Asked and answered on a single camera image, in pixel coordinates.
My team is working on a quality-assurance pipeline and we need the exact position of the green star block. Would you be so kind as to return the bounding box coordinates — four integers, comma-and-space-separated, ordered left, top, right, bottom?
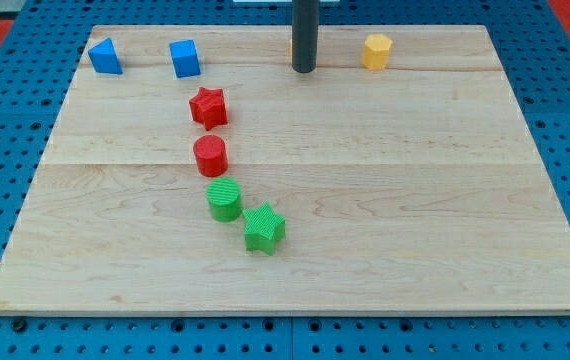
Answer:
242, 202, 286, 256

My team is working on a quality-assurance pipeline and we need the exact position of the light wooden board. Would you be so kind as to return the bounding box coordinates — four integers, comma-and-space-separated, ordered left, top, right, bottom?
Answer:
0, 25, 570, 317

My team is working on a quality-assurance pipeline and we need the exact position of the red star block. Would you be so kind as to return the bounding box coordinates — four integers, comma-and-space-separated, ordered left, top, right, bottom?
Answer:
189, 87, 228, 131

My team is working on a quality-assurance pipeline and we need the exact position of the green cylinder block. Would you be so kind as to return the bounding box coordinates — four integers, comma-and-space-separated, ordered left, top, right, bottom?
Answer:
206, 177, 242, 222

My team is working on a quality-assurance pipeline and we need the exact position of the red cylinder block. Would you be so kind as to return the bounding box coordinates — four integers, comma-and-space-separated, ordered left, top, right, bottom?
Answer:
193, 135, 228, 177

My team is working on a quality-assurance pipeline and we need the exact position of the yellow hexagonal block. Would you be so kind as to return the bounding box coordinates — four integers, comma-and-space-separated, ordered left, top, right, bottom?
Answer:
362, 34, 393, 71

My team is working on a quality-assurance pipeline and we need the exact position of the blue cube block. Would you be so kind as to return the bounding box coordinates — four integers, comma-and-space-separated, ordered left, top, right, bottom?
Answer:
169, 39, 201, 78

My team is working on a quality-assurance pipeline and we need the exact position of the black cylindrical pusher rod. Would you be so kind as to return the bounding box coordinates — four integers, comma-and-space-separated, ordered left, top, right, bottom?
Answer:
292, 0, 320, 73

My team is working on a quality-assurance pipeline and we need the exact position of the blue triangular prism block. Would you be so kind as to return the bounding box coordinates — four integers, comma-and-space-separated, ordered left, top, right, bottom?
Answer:
88, 38, 123, 75

